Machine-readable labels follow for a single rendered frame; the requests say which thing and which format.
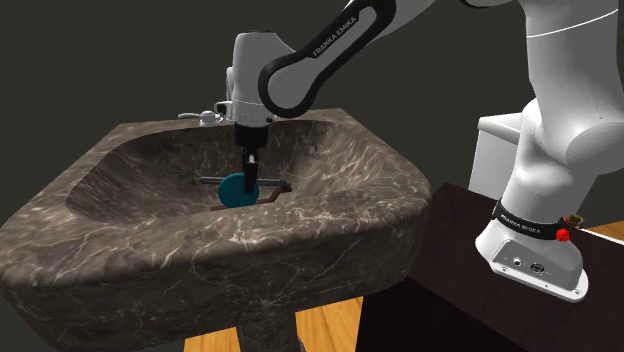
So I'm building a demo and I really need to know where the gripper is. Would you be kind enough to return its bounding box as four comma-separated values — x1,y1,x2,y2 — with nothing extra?
233,122,271,195

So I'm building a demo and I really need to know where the teal round disc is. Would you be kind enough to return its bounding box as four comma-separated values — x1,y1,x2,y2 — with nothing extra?
217,172,261,210

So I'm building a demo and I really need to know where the grey thin rod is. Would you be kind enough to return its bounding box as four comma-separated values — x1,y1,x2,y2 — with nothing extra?
199,176,289,188

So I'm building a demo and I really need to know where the silver faucet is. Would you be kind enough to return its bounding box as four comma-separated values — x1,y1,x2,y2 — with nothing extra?
177,99,235,128

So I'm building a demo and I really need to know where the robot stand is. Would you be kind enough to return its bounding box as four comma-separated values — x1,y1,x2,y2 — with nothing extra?
355,182,624,352

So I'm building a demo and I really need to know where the white toilet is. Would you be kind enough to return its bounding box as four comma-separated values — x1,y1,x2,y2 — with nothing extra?
467,111,526,197

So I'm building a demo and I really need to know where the brown marble pedestal sink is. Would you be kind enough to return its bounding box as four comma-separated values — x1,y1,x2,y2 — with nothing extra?
0,108,434,352

